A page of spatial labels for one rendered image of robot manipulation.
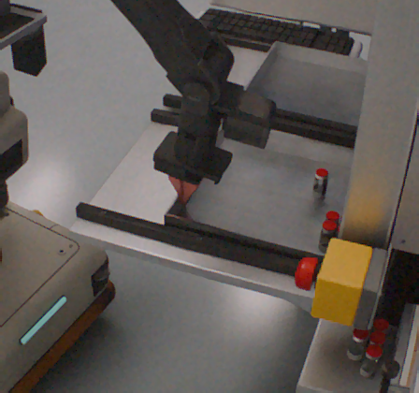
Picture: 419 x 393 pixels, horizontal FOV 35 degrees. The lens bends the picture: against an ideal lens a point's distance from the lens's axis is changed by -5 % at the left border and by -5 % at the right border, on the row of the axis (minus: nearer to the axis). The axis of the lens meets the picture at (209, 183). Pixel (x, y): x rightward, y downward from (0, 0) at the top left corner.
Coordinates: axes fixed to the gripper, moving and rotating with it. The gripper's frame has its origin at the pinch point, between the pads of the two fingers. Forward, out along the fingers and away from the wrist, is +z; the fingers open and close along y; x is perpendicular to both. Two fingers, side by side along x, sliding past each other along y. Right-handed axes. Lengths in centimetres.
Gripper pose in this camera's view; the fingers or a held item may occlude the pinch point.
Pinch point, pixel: (185, 198)
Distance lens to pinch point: 107.2
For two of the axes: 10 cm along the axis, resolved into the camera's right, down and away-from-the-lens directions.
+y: 9.2, 3.5, -1.7
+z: -1.5, 7.3, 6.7
